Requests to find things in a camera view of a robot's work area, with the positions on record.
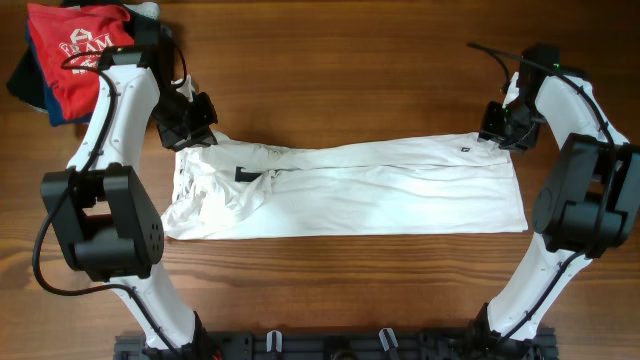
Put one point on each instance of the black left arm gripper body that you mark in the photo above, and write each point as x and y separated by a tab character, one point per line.
185	133

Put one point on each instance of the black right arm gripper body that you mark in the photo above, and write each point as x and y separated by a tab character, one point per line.
503	131

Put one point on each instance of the white t-shirt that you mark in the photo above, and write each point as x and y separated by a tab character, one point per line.
442	184

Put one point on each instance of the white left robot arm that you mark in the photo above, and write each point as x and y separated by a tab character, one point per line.
104	220

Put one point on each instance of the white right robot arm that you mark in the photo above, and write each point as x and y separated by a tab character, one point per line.
587	205

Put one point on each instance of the grey folded garment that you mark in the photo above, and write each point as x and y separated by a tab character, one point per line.
144	18

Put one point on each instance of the navy blue folded garment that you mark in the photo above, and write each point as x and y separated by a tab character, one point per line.
51	104

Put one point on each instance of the red folded t-shirt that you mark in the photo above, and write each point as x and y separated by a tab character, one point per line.
68	41

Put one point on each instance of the black folded garment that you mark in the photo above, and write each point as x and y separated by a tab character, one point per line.
26	82

